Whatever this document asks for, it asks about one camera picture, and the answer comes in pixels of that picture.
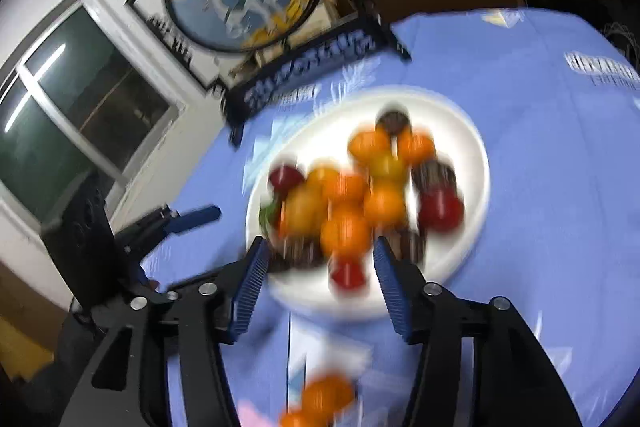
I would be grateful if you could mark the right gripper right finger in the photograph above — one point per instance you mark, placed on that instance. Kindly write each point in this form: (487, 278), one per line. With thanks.
(514, 381)

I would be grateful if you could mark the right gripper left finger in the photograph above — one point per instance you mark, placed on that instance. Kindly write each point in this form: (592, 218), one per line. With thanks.
(126, 384)

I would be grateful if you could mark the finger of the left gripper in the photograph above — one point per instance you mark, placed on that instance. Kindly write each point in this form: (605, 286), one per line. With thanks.
(185, 220)

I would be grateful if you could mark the dark red plum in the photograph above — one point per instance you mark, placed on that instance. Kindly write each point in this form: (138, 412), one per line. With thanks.
(440, 210)

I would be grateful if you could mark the large orange mandarin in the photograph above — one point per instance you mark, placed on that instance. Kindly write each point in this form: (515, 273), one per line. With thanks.
(346, 234)

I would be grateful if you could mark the yellowish round fruit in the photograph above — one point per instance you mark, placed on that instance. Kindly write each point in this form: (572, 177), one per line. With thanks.
(304, 211)

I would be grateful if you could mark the orange mandarin beside it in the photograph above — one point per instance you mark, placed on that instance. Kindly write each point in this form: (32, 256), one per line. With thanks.
(323, 399)

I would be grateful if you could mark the black carved screen stand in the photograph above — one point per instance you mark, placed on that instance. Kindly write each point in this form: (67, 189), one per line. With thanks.
(354, 36)

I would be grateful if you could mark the blue patterned tablecloth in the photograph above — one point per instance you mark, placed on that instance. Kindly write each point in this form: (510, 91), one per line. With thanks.
(558, 109)

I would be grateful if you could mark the window with white frame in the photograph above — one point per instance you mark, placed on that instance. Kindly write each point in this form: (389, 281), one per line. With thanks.
(78, 94)

